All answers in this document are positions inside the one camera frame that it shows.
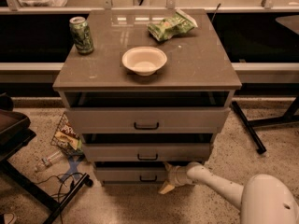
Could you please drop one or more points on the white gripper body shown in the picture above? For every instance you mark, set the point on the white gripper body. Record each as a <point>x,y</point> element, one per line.
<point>177,175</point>

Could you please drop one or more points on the grey drawer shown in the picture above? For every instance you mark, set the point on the grey drawer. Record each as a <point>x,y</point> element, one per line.
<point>147,152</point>
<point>147,120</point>
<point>130,175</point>

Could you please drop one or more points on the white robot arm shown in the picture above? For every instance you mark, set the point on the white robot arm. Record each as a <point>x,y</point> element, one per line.
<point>264,199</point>

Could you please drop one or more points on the grey drawer cabinet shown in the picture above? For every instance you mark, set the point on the grey drawer cabinet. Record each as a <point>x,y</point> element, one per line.
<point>197,74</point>

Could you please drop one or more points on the red chip bag on floor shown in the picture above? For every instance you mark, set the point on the red chip bag on floor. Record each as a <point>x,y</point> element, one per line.
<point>66,139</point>

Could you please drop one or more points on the white paper bowl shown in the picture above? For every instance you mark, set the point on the white paper bowl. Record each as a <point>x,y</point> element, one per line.
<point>144,61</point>

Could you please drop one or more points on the clear plastic bottle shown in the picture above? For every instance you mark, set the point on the clear plastic bottle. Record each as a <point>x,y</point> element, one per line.
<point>47,162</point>

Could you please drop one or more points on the green chip bag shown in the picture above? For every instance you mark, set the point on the green chip bag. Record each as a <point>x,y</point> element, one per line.
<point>180,23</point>

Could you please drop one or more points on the green soda can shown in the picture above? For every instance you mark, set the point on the green soda can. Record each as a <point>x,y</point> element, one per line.
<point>80,31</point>

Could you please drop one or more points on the metal railing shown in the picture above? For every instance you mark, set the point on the metal railing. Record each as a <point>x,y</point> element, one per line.
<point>107,0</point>

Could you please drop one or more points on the black cart frame left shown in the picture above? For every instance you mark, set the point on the black cart frame left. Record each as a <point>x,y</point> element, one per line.
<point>16,134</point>

